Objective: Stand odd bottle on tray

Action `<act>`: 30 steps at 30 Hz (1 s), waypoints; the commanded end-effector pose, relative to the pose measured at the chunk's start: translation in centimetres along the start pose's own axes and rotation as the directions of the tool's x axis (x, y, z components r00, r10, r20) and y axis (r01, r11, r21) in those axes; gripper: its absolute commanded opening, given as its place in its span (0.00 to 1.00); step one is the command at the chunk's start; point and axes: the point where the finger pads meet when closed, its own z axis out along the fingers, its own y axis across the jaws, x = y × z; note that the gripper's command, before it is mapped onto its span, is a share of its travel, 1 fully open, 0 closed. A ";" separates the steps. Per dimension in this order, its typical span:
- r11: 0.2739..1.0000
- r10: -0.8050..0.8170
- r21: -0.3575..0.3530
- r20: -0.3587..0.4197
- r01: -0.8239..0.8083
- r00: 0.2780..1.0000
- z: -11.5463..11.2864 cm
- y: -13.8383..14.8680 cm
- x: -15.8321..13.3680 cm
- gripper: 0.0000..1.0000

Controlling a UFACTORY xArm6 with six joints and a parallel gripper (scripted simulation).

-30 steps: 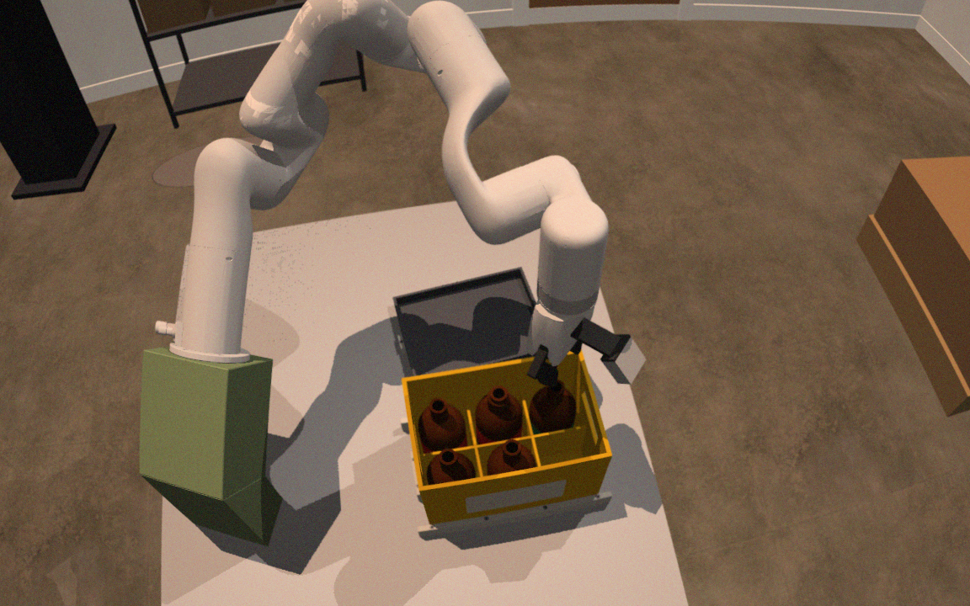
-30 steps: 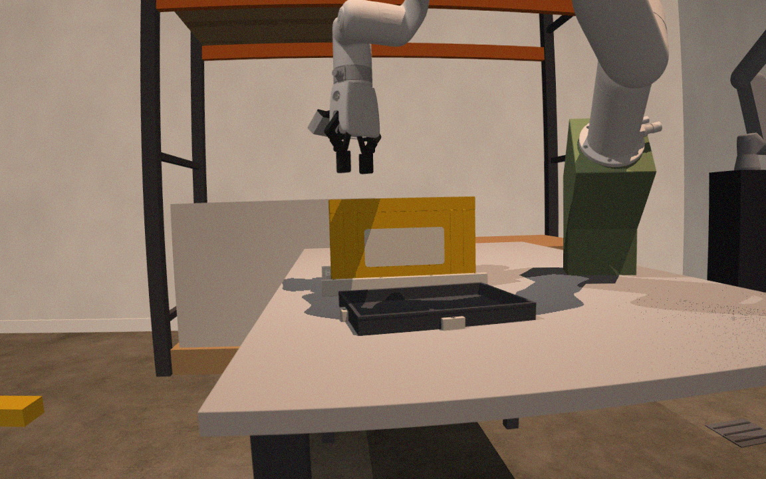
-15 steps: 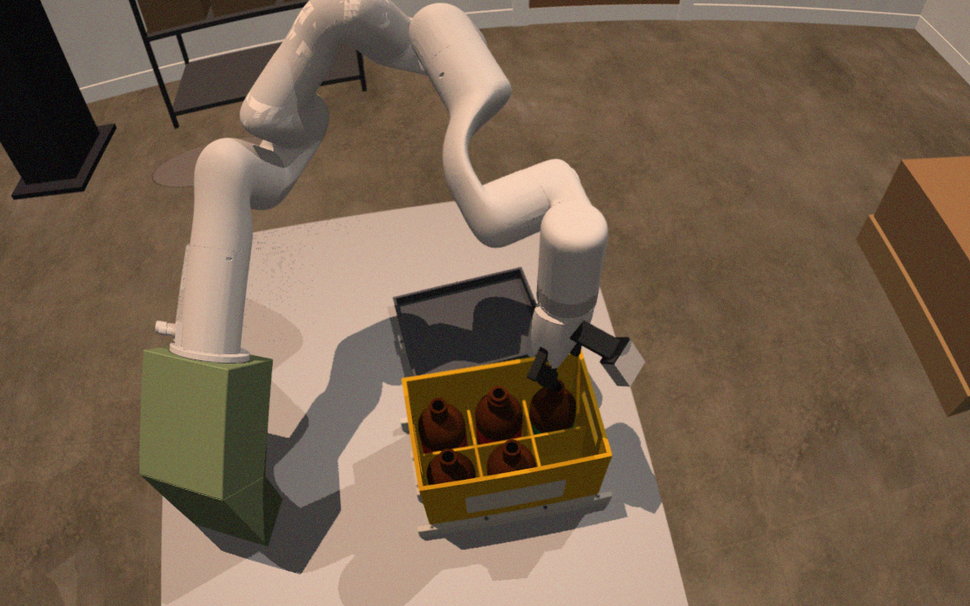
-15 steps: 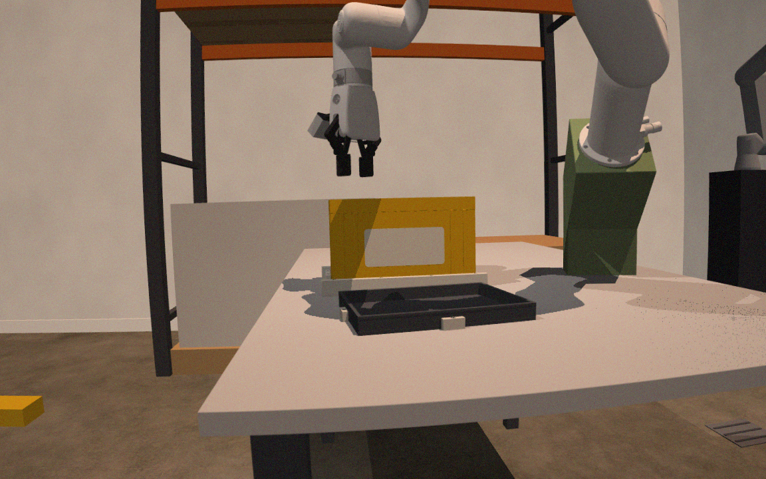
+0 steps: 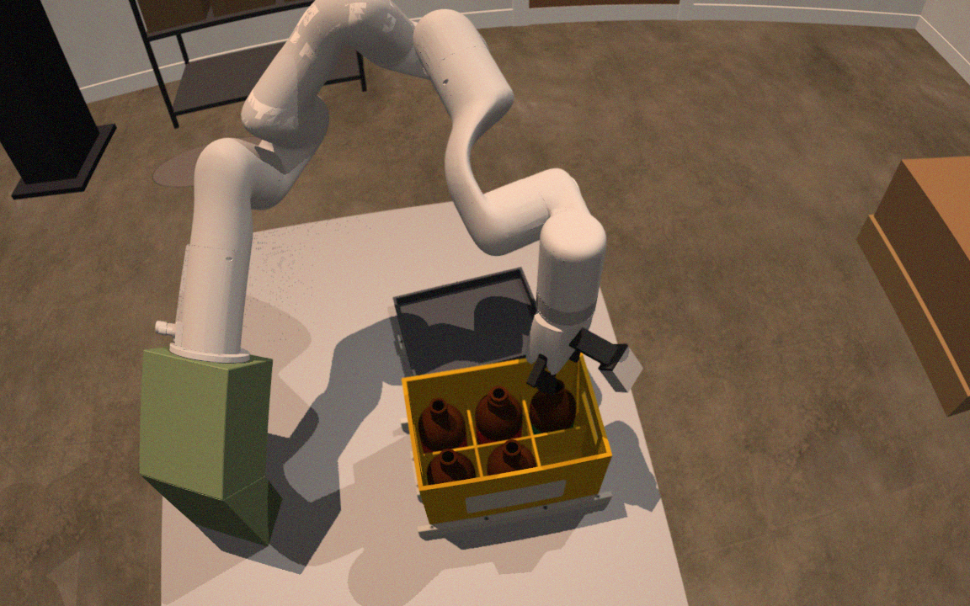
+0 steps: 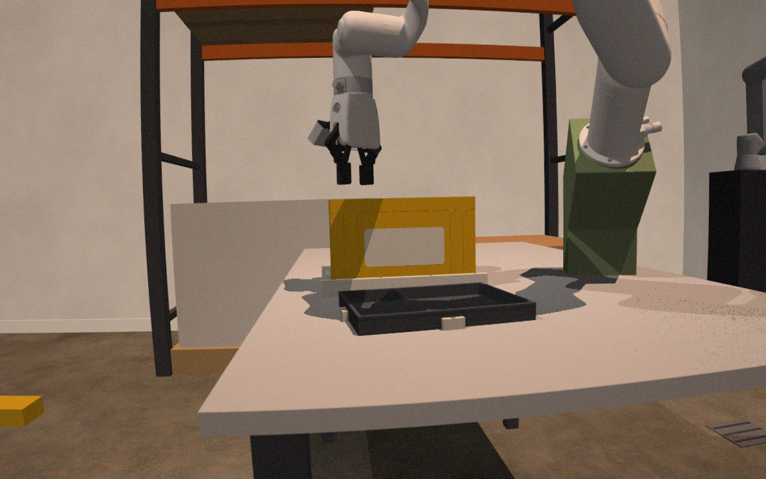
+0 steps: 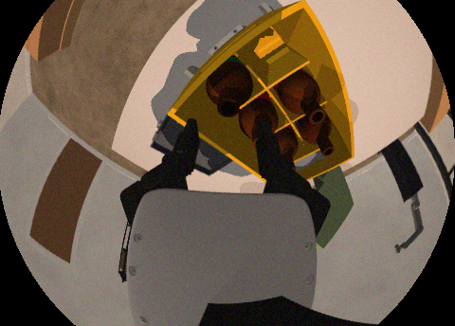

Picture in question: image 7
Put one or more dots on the brown glass bottle with red label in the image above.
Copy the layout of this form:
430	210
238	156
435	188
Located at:
254	113

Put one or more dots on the yellow divided crate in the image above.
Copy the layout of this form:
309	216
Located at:
286	44

